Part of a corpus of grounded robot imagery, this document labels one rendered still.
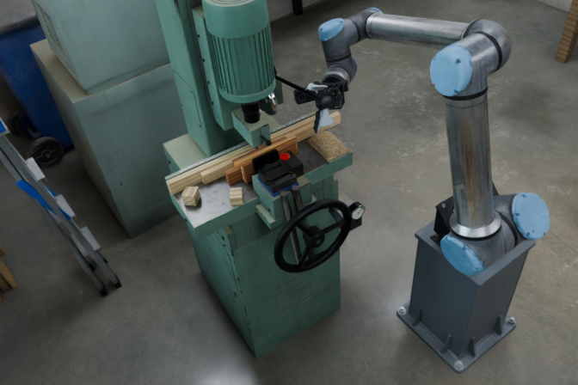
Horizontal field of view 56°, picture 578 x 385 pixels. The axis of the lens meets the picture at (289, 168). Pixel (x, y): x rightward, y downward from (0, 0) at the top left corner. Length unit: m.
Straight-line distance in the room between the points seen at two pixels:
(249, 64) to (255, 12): 0.15
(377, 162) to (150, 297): 1.44
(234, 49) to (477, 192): 0.79
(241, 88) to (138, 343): 1.39
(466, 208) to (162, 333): 1.51
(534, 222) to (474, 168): 0.35
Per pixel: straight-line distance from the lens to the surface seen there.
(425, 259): 2.18
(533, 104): 3.79
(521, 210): 1.82
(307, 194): 1.73
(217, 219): 1.73
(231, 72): 1.60
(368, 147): 3.30
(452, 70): 1.42
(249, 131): 1.75
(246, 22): 1.51
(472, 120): 1.50
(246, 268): 1.97
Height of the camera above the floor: 2.14
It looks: 42 degrees down
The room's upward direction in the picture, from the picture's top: 6 degrees counter-clockwise
